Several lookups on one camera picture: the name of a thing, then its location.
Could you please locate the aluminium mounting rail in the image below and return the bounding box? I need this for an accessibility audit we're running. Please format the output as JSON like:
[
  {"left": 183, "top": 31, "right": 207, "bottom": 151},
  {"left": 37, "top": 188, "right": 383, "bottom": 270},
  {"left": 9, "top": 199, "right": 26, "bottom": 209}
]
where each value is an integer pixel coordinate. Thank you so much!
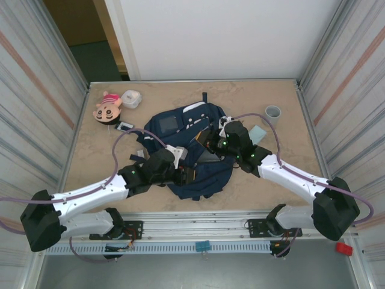
[{"left": 32, "top": 210, "right": 360, "bottom": 241}]

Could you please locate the navy blue backpack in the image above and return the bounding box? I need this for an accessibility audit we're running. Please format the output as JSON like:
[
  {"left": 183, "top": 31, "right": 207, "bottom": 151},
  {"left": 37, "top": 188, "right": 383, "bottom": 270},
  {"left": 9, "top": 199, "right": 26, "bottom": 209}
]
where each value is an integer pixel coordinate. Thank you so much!
[{"left": 129, "top": 92, "right": 241, "bottom": 201}]

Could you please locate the grey cup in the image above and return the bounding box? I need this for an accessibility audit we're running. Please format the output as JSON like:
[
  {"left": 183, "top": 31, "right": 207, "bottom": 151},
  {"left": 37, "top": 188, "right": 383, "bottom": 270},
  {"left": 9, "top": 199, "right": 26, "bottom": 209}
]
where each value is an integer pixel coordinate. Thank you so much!
[{"left": 264, "top": 105, "right": 282, "bottom": 127}]

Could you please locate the small white plastic case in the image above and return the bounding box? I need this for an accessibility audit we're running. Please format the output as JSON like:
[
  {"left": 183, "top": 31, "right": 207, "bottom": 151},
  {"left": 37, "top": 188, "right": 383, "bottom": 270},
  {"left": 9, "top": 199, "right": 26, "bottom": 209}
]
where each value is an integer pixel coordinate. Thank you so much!
[{"left": 121, "top": 89, "right": 142, "bottom": 110}]

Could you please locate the slotted grey cable tray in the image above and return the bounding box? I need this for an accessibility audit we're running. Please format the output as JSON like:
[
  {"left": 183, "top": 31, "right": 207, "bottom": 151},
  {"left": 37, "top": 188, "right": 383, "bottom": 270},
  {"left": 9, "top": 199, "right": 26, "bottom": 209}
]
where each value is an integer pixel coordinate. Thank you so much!
[{"left": 45, "top": 243, "right": 271, "bottom": 254}]

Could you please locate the plush doll with pink hat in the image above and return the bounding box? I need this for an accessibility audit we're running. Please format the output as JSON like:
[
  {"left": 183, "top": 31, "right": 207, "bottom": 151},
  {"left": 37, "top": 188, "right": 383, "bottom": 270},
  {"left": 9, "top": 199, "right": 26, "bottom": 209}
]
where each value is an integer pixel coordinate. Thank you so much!
[{"left": 93, "top": 91, "right": 124, "bottom": 126}]

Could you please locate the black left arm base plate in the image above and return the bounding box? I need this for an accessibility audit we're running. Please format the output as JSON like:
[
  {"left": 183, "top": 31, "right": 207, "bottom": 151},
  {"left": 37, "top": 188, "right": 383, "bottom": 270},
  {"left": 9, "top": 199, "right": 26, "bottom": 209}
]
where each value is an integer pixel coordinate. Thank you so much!
[{"left": 89, "top": 220, "right": 144, "bottom": 241}]

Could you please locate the light teal notepad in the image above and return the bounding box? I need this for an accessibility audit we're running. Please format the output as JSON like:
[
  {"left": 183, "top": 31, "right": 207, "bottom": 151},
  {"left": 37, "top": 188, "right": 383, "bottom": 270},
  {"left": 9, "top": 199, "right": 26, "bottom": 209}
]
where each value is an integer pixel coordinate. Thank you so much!
[{"left": 248, "top": 125, "right": 267, "bottom": 145}]

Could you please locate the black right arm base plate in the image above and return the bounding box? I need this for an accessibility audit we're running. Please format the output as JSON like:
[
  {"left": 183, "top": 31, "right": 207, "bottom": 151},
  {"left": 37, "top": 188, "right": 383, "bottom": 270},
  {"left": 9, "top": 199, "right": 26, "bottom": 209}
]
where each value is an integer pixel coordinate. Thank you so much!
[{"left": 245, "top": 219, "right": 303, "bottom": 238}]

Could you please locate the red plastic block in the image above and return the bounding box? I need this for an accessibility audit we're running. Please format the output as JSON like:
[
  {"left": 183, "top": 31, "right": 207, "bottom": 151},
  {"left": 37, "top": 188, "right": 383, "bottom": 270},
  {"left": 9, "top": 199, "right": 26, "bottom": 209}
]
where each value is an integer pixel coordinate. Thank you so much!
[{"left": 336, "top": 242, "right": 353, "bottom": 256}]

